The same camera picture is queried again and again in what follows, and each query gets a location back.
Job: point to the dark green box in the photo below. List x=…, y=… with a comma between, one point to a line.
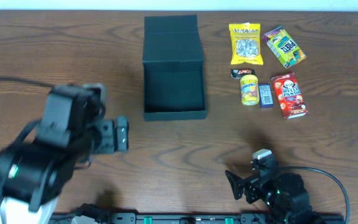
x=173, y=64

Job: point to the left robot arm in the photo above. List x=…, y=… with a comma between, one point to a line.
x=43, y=157

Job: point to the blue small candy box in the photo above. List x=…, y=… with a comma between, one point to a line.
x=266, y=100

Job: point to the yellow sunflower seed bag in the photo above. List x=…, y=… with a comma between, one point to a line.
x=245, y=43

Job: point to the red Hello Panda box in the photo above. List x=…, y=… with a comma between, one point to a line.
x=290, y=98

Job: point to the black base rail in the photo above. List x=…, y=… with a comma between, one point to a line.
x=89, y=213

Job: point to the black mini chocolate bar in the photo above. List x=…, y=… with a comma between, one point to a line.
x=239, y=73

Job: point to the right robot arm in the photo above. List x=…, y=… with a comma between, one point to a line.
x=284, y=194

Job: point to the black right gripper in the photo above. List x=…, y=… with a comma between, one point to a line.
x=250, y=187

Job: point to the yellow Mentos bottle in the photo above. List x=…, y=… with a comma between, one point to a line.
x=249, y=90

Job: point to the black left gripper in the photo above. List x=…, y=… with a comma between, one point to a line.
x=121, y=134

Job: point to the green clamp on rail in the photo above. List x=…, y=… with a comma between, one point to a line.
x=148, y=220

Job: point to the green purple Pretz box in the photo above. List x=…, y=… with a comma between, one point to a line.
x=286, y=50

